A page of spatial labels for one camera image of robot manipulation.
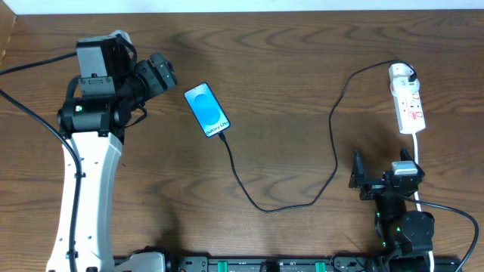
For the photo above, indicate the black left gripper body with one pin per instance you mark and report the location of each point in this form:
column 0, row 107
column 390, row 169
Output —
column 156, row 74

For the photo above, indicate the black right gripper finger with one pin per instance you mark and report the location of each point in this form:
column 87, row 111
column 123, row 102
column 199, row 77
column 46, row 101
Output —
column 406, row 156
column 357, row 177

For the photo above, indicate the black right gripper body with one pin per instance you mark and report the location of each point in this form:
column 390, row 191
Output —
column 376, row 185

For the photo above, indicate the blue Galaxy smartphone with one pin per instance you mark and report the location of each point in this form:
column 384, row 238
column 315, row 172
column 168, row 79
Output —
column 207, row 110

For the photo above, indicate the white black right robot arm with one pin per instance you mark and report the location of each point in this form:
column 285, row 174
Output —
column 406, row 235

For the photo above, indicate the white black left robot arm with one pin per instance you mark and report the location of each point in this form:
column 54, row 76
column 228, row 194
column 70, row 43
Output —
column 92, row 121

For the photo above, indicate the white USB charger adapter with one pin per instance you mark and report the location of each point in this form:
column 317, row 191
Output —
column 402, row 79

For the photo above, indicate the white power strip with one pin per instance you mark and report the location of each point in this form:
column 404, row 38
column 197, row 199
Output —
column 409, row 113

